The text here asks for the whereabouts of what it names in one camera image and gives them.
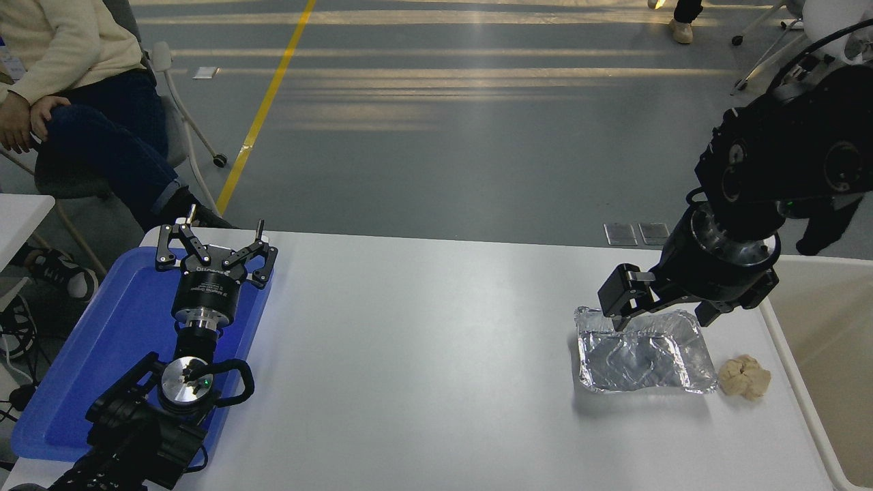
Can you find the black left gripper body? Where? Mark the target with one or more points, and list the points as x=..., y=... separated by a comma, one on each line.
x=206, y=289

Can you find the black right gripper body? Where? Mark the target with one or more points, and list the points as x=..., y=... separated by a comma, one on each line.
x=702, y=276

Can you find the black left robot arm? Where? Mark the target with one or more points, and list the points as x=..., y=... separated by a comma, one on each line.
x=136, y=436

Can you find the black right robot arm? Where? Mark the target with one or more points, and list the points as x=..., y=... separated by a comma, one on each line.
x=784, y=150

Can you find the person's right hand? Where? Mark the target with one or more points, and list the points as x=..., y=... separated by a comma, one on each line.
x=42, y=112

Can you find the person's left hand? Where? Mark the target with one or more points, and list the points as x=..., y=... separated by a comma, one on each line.
x=15, y=123

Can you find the metal floor plate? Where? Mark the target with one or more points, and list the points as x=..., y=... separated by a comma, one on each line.
x=620, y=235
x=653, y=234

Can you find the silver foil tray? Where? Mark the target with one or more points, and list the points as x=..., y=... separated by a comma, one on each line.
x=641, y=358

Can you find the crumpled tan paper ball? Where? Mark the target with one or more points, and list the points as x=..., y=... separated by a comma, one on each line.
x=745, y=378

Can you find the blue plastic tray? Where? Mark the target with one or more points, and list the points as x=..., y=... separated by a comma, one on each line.
x=116, y=327

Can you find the large pale bin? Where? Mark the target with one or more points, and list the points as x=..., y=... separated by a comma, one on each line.
x=832, y=354

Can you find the grey wheeled chair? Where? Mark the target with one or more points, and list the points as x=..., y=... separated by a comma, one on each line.
x=68, y=185

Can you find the person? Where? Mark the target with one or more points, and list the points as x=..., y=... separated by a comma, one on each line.
x=95, y=143
x=685, y=8

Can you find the white floor sticker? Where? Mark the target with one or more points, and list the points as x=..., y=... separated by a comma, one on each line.
x=206, y=72

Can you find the white side table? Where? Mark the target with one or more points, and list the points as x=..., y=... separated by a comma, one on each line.
x=20, y=218

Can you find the black power plug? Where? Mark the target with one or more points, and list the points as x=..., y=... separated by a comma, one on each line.
x=22, y=395

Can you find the white chair with metal legs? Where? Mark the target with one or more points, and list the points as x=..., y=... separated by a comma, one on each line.
x=753, y=20
x=829, y=13

